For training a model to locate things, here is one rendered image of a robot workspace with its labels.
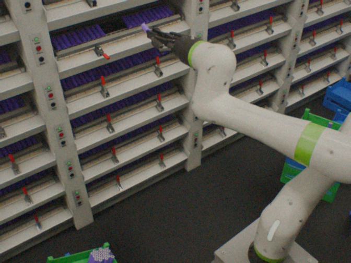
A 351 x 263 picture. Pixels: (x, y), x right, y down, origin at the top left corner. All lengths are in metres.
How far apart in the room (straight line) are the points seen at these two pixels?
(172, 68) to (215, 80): 0.69
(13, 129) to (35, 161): 0.20
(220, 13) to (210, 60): 0.75
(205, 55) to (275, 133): 0.30
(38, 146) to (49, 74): 0.37
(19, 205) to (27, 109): 0.47
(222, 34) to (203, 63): 0.89
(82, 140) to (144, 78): 0.38
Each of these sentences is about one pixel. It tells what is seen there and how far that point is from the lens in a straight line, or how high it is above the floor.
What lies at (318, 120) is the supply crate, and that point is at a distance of 2.20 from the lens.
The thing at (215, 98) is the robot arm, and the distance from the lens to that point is 1.14.
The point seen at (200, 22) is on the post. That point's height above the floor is 0.92.
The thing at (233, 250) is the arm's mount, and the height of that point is 0.39.
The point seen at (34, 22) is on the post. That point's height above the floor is 1.12.
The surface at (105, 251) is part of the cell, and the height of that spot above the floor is 0.07.
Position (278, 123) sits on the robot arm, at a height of 1.00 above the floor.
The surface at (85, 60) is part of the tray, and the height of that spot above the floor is 0.91.
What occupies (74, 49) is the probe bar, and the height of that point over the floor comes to 0.95.
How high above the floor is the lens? 1.67
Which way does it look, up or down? 41 degrees down
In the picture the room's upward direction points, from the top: straight up
